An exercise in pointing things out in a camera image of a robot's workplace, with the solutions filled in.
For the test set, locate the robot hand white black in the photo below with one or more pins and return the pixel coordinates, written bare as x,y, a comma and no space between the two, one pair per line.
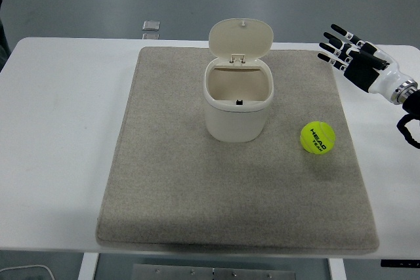
385,78

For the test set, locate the yellow tennis ball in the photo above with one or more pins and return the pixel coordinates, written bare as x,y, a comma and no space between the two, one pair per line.
317,137

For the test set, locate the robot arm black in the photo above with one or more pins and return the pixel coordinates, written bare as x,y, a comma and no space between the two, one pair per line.
411,98

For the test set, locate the cream bin with hinged lid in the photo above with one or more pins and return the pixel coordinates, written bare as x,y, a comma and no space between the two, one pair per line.
234,119

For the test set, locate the black table control panel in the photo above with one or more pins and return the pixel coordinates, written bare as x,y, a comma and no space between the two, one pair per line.
400,263

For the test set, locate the white table leg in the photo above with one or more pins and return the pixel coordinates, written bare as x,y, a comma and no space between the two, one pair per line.
88,267
336,269

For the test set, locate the beige felt mat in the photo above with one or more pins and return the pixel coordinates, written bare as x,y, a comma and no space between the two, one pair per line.
210,188

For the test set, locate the small metal floor plate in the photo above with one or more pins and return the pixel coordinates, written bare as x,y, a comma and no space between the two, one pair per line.
151,25
150,36

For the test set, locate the grey metal plate with screws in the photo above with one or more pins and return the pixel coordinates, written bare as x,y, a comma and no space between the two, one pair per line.
213,272

